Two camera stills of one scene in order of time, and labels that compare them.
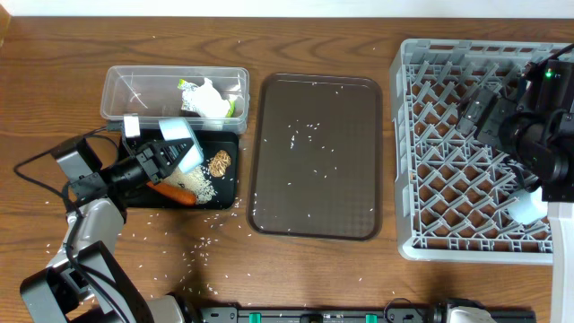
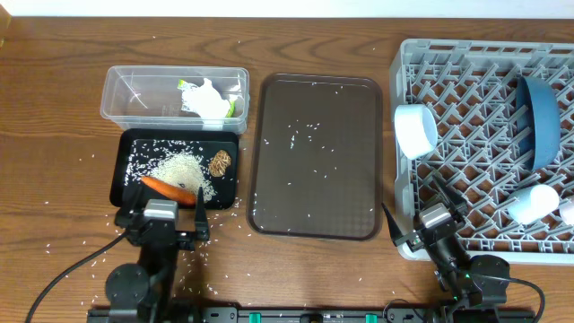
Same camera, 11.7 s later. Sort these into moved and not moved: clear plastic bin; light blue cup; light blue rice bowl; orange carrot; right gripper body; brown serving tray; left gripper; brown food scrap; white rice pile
Moved: light blue rice bowl; left gripper; right gripper body
Not moved: brown food scrap; orange carrot; light blue cup; clear plastic bin; brown serving tray; white rice pile
